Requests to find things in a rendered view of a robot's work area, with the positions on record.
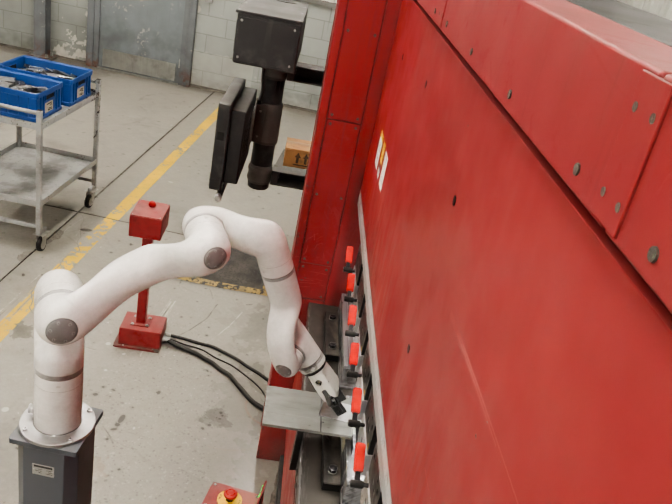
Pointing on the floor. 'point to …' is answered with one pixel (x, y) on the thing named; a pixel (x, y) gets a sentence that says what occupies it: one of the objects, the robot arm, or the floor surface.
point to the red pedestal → (154, 213)
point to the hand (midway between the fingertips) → (339, 403)
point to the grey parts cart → (45, 164)
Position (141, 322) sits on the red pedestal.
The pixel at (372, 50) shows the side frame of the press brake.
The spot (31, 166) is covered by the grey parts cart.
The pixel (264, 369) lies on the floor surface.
